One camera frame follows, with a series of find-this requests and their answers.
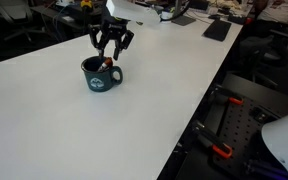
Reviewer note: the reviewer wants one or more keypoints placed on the dark teal mug with logo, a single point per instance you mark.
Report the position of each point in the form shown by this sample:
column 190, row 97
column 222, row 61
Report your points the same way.
column 99, row 83

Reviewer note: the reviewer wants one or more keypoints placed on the white mug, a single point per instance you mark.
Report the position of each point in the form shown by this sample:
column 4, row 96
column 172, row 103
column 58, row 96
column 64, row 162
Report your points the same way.
column 167, row 15

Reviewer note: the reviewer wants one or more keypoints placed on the yellow object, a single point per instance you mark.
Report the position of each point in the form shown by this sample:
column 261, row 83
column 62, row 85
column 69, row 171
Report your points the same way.
column 86, row 4

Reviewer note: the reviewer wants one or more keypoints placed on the marker with red cap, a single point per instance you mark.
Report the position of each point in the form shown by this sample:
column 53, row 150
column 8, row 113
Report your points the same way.
column 107, row 62

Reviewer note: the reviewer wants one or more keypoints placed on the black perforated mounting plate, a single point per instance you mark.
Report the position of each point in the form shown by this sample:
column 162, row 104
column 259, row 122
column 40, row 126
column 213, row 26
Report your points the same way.
column 240, row 126

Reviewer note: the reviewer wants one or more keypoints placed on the gray monitor stand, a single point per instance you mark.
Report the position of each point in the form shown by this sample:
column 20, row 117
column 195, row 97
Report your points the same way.
column 183, row 19

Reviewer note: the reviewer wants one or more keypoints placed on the person in white shirt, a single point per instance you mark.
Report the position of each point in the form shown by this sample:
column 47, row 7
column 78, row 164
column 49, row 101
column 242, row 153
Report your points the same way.
column 284, row 11

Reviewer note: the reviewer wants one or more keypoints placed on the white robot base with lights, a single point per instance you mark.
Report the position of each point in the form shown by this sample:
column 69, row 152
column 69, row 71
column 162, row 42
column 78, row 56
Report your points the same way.
column 284, row 140

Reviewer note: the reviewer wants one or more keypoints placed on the black connector block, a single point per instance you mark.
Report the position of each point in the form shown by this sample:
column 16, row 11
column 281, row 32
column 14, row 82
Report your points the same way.
column 259, row 114

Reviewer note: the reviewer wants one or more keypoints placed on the black keyboard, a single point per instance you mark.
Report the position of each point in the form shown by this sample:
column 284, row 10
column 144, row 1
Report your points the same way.
column 217, row 30

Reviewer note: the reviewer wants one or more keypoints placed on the black robot cart top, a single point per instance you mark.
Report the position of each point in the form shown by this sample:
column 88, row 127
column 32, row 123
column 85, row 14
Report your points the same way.
column 267, row 96

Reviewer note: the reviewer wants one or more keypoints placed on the gray office chair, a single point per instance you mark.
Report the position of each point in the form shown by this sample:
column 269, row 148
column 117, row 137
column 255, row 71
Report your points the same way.
column 14, row 10

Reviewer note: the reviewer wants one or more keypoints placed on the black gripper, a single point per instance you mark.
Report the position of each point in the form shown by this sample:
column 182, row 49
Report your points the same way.
column 114, row 28

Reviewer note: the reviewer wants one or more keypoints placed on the black computer mouse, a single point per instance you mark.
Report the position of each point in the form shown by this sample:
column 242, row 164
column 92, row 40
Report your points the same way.
column 214, row 16

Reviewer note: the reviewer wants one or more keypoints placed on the dark office chair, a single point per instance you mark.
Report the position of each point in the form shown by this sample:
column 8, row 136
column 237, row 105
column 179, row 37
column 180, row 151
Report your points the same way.
column 274, row 50

